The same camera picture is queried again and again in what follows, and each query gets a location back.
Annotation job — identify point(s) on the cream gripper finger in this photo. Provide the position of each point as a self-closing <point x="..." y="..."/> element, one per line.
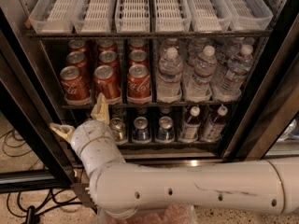
<point x="63" y="130"/>
<point x="100" y="110"/>

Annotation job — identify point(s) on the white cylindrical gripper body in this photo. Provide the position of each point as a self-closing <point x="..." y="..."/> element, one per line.
<point x="90" y="132"/>

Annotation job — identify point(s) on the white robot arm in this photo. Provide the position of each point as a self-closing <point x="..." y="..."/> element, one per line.
<point x="121" y="188"/>

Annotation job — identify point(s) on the fridge door left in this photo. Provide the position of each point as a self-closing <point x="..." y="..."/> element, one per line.
<point x="19" y="109"/>

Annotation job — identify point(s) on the fridge door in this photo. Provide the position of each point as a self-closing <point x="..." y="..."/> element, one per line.
<point x="279" y="96"/>
<point x="19" y="109"/>

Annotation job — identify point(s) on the blue can bottom left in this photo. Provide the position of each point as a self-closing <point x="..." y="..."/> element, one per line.
<point x="141" y="129"/>

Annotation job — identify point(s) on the blue can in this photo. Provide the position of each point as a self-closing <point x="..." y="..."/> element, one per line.
<point x="141" y="129"/>
<point x="166" y="129"/>

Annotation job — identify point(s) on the second row middle coke can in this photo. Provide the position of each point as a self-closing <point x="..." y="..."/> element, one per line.
<point x="110" y="58"/>

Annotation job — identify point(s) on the second row coke can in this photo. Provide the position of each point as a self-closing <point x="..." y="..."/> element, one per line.
<point x="110" y="58"/>
<point x="81" y="61"/>
<point x="138" y="57"/>

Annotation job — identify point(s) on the second row left coke can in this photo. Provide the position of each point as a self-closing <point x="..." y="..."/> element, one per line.
<point x="81" y="61"/>

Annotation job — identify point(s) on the second row right coke can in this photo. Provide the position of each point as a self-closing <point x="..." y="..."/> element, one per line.
<point x="138" y="57"/>

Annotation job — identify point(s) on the blue can bottom right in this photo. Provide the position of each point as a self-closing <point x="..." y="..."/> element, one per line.
<point x="166" y="129"/>

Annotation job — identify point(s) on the fridge door right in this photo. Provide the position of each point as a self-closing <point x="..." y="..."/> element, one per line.
<point x="279" y="96"/>

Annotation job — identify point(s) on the front left water bottle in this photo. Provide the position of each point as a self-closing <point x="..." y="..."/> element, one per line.
<point x="170" y="67"/>

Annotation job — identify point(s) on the water bottle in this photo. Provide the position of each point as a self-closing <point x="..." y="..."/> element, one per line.
<point x="231" y="46"/>
<point x="195" y="46"/>
<point x="204" y="68"/>
<point x="237" y="69"/>
<point x="170" y="67"/>
<point x="168" y="43"/>

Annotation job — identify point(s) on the brown drink bottle left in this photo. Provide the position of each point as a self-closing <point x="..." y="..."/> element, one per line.
<point x="190" y="123"/>

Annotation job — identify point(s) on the brown drink bottle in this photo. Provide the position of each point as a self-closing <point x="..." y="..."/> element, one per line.
<point x="190" y="123"/>
<point x="214" y="125"/>

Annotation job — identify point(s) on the back left water bottle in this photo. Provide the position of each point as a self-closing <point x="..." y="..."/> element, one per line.
<point x="168" y="43"/>

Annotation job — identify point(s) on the clear plastic container bottom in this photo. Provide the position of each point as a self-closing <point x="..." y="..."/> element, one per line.
<point x="174" y="213"/>

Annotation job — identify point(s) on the front middle water bottle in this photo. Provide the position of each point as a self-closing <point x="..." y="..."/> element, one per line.
<point x="204" y="68"/>

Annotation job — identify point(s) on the back middle water bottle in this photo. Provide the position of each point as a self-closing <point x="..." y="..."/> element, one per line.
<point x="195" y="46"/>

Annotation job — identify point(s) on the brown drink bottle right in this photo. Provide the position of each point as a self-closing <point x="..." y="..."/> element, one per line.
<point x="214" y="125"/>

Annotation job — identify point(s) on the front right water bottle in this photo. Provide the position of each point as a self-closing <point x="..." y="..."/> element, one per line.
<point x="237" y="69"/>

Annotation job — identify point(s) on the back right water bottle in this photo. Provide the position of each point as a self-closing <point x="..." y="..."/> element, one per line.
<point x="231" y="46"/>

